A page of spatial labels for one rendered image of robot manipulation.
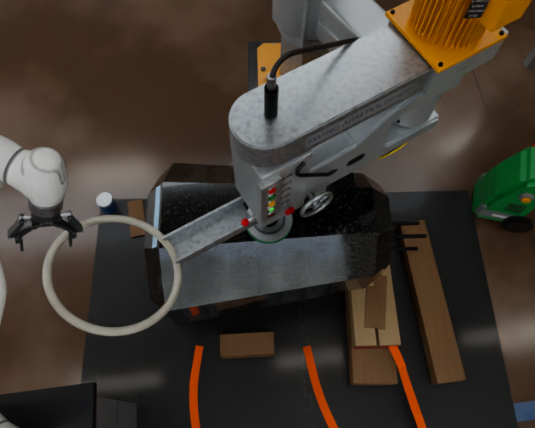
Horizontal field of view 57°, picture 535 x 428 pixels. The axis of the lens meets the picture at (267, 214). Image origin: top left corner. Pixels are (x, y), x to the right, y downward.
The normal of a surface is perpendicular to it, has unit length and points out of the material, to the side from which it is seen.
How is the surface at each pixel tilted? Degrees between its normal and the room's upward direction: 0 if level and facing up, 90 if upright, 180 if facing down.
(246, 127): 0
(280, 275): 45
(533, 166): 34
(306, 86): 0
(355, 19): 0
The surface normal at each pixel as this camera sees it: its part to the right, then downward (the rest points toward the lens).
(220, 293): 0.06, 0.36
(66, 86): 0.00, -0.39
